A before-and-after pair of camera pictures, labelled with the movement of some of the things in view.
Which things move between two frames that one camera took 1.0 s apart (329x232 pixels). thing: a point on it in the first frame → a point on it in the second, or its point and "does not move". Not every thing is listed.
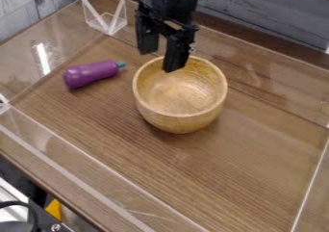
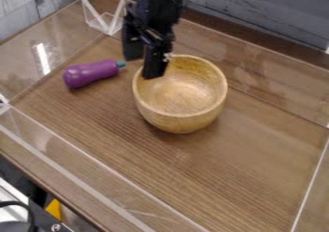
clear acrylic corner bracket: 106,22 does not move
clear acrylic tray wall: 79,180 does not move
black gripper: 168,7 → 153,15
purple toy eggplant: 78,75 does not move
